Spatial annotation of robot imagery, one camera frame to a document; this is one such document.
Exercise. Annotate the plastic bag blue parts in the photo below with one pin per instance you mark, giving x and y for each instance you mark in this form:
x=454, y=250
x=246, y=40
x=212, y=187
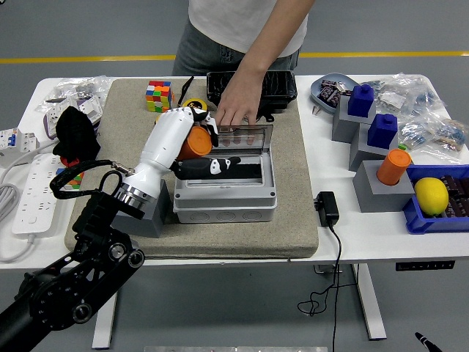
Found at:
x=450, y=137
x=427, y=97
x=416, y=133

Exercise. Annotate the grey block holder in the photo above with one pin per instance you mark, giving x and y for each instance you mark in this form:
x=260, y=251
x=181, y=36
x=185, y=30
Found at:
x=381, y=198
x=361, y=155
x=342, y=126

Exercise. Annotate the black table control panel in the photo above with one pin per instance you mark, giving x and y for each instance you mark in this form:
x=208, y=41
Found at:
x=425, y=265

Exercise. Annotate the large colourful puzzle cube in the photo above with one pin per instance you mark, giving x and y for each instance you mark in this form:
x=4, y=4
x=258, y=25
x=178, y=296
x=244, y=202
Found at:
x=159, y=96

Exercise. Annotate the person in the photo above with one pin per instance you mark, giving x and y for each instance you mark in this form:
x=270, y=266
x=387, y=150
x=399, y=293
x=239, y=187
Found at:
x=227, y=25

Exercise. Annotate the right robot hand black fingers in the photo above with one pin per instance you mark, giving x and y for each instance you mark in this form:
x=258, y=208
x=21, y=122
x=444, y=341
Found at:
x=427, y=342

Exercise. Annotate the grey plastic enclosure box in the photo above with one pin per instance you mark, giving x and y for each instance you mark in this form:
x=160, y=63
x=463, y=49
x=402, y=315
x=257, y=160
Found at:
x=223, y=209

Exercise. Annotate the yellow tape measure 5m print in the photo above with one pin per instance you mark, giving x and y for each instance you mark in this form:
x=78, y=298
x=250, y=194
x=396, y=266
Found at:
x=194, y=103

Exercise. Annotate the grey block with round hole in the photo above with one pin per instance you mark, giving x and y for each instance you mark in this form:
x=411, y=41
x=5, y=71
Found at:
x=159, y=216

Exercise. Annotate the white wall socket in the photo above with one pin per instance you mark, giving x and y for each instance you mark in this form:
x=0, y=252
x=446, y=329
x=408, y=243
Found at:
x=91, y=108

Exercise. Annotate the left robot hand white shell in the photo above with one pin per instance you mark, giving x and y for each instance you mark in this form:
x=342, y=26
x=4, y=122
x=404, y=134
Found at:
x=165, y=146

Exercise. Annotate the small colourful puzzle cube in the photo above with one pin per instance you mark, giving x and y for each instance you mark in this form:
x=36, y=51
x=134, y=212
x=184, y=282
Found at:
x=75, y=182

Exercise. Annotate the purple edged white socket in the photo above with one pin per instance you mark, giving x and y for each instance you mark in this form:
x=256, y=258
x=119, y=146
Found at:
x=51, y=122

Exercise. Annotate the white power strip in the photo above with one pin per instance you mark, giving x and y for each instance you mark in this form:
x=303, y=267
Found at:
x=36, y=194

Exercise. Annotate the white circuit breaker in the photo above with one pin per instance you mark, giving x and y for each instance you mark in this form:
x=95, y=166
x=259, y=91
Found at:
x=18, y=141

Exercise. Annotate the blue-grey oval plate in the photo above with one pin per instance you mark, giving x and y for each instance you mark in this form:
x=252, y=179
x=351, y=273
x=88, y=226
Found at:
x=317, y=89

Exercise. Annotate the white table leg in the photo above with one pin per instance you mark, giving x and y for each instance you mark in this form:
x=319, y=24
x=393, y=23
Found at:
x=104, y=326
x=372, y=304

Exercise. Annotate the transparent hinged box lid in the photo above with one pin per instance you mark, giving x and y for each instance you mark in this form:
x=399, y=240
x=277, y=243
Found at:
x=264, y=141

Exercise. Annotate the orange cylinder battery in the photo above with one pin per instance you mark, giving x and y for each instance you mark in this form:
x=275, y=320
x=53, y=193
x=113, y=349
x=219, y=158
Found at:
x=196, y=144
x=393, y=166

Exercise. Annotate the black power adapter plug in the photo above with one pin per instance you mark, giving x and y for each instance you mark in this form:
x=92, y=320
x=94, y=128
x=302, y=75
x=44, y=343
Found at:
x=328, y=209

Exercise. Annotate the blue plastic bin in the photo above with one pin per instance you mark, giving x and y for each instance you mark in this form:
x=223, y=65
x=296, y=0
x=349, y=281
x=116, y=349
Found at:
x=432, y=223

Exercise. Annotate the black cloth glove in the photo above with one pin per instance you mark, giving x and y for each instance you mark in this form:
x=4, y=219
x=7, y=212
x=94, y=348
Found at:
x=75, y=133

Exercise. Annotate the person's left hand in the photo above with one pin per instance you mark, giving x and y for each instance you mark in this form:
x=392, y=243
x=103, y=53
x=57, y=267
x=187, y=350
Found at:
x=240, y=102

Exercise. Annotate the black wrapped device case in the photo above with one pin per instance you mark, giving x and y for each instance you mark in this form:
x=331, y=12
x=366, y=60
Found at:
x=280, y=88

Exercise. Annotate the dark brown snack packet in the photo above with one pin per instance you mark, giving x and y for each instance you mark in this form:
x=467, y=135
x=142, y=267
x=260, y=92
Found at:
x=456, y=185
x=458, y=207

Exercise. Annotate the blue block battery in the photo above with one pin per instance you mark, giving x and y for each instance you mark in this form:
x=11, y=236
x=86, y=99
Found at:
x=383, y=132
x=361, y=100

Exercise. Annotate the grey-brown fabric mat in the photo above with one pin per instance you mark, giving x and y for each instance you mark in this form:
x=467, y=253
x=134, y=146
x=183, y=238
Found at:
x=293, y=165

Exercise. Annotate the clear plastic bag small parts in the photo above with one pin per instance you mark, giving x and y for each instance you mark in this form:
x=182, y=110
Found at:
x=51, y=102
x=89, y=86

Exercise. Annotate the plastic bag white parts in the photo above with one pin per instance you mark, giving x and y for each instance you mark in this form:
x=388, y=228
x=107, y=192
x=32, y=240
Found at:
x=392, y=97

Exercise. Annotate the person's left forearm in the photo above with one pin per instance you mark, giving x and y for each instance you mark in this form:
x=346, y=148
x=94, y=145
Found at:
x=271, y=47

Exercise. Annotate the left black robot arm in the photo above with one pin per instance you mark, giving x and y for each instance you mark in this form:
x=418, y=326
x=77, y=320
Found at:
x=73, y=286

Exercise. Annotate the yellow lemon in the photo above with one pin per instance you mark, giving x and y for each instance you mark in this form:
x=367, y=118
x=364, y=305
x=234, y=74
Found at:
x=431, y=196

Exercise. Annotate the red object under glove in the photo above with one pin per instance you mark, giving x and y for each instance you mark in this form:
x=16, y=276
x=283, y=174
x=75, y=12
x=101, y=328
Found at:
x=71, y=161

